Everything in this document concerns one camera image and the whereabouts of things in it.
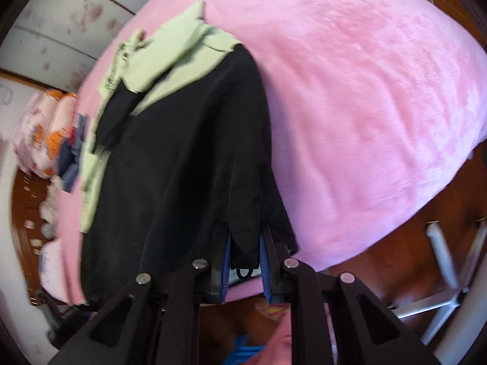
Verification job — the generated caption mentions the white metal chair base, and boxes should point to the white metal chair base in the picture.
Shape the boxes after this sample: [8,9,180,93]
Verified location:
[388,217,487,365]

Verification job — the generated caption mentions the floral wardrobe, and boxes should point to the floral wardrobe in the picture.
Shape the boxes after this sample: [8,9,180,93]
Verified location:
[8,0,183,96]

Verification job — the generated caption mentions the crumpled grey-white garment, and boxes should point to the crumpled grey-white garment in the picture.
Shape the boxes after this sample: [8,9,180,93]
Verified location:
[40,175,65,232]

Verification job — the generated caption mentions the wooden headboard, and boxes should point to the wooden headboard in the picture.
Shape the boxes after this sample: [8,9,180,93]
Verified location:
[11,177,58,297]

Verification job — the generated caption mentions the wooden drawer cabinet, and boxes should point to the wooden drawer cabinet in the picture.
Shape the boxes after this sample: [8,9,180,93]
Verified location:
[422,0,487,48]

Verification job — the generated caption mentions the folded blue jeans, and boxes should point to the folded blue jeans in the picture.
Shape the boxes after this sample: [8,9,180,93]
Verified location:
[57,112,91,194]

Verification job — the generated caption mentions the folded navy garment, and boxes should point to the folded navy garment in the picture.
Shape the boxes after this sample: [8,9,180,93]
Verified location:
[57,142,75,176]

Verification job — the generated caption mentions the person's pink fleece clothing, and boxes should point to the person's pink fleece clothing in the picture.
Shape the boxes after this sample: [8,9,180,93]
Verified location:
[253,298,343,365]

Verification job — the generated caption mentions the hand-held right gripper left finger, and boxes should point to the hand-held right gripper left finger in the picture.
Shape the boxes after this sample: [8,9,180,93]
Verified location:
[49,232,233,365]

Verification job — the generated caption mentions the blue plastic thing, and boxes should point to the blue plastic thing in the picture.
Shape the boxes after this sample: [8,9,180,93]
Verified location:
[224,334,267,365]

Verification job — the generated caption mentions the folded pink cartoon quilt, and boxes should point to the folded pink cartoon quilt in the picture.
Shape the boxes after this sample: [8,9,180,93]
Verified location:
[13,89,79,179]

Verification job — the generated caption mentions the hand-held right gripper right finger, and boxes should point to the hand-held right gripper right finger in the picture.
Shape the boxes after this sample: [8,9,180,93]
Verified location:
[259,224,438,365]

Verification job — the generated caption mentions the pink blanket on bed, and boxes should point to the pink blanket on bed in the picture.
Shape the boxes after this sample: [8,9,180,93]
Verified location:
[49,0,487,305]

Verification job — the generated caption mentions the green and black hooded jacket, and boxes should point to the green and black hooded jacket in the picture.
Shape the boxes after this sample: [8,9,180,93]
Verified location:
[78,0,299,307]

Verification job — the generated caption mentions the small pink printed pillow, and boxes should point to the small pink printed pillow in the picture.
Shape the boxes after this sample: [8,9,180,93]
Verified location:
[36,236,86,307]

